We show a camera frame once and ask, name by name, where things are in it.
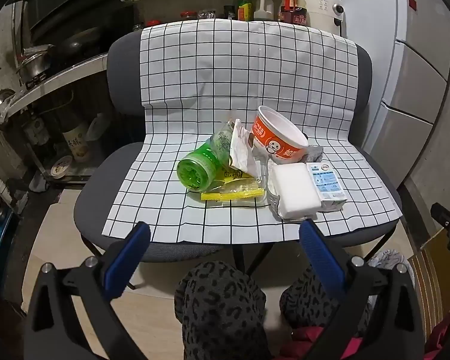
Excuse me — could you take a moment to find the orange paper bowl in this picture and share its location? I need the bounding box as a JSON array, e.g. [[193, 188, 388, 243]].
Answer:
[[250, 106, 309, 165]]

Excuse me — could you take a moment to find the black range hood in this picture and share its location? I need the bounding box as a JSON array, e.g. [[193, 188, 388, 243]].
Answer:
[[5, 0, 136, 44]]

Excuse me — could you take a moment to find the white black checkered cloth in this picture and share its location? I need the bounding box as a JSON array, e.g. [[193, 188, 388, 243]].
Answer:
[[103, 20, 404, 244]]

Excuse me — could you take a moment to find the white jug with red cap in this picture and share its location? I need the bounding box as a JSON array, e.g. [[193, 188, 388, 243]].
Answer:
[[253, 0, 275, 22]]

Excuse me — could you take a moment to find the person's leg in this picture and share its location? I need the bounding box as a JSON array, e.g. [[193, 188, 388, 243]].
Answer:
[[279, 268, 340, 331], [173, 260, 268, 360]]

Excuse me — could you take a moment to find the grey padded chair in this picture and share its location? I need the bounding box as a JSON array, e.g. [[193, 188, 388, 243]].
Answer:
[[74, 29, 404, 264]]

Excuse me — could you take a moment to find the white plastic wrapper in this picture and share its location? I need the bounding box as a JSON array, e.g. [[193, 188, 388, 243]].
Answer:
[[229, 119, 260, 178]]

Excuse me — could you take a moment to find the grey refrigerator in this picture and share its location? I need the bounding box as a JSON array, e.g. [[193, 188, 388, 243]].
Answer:
[[360, 0, 450, 204]]

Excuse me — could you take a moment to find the person's right leg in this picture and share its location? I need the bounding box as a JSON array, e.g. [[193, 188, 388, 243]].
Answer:
[[279, 268, 340, 331]]

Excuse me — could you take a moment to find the round steel lid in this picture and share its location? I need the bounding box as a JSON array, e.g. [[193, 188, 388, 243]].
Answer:
[[0, 89, 19, 125]]

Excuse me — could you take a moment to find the steel stove counter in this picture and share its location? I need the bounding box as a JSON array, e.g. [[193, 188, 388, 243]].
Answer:
[[5, 52, 110, 116]]

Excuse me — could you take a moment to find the white labelled bottle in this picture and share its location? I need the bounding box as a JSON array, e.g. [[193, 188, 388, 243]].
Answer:
[[61, 116, 91, 164]]

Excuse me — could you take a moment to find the green yellow sauce bottle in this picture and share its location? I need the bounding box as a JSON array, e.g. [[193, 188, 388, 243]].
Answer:
[[236, 0, 253, 22]]

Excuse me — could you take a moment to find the clear bag with yellow strip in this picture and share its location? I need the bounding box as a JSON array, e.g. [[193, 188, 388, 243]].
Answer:
[[200, 178, 267, 206]]

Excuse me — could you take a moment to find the grey knit glove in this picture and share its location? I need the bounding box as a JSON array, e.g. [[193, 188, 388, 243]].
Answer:
[[305, 143, 325, 163]]

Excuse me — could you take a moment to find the small ceramic bowl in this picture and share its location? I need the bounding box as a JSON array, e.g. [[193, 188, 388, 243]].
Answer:
[[49, 155, 74, 177]]

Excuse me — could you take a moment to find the steel pot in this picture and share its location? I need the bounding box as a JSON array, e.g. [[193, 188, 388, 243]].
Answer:
[[15, 45, 56, 80]]

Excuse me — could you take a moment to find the large cooking oil bottle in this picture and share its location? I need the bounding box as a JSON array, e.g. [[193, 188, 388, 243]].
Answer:
[[278, 0, 308, 27]]

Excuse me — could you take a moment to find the small white blue carton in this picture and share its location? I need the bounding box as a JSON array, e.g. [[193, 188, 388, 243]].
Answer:
[[307, 162, 348, 213]]

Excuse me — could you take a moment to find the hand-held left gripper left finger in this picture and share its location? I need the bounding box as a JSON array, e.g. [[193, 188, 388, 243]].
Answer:
[[24, 221, 152, 360]]

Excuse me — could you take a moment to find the white foam block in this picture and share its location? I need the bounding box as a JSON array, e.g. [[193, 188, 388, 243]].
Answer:
[[272, 163, 322, 220]]

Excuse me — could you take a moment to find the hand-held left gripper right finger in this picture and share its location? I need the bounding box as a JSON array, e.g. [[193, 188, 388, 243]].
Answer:
[[299, 218, 426, 360]]

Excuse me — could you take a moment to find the person's left leg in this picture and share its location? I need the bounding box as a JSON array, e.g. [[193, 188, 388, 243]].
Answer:
[[173, 260, 268, 360]]

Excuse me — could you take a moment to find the pink garment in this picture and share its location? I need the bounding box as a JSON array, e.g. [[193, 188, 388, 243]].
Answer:
[[280, 325, 365, 360]]

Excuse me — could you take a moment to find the green plastic bottle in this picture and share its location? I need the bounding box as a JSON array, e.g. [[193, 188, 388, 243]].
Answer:
[[176, 120, 236, 190]]

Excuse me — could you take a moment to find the white air fryer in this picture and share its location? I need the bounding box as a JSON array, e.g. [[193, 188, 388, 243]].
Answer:
[[303, 0, 348, 37]]

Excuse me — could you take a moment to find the black wok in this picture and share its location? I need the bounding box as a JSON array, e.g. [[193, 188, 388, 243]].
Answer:
[[55, 27, 103, 59]]

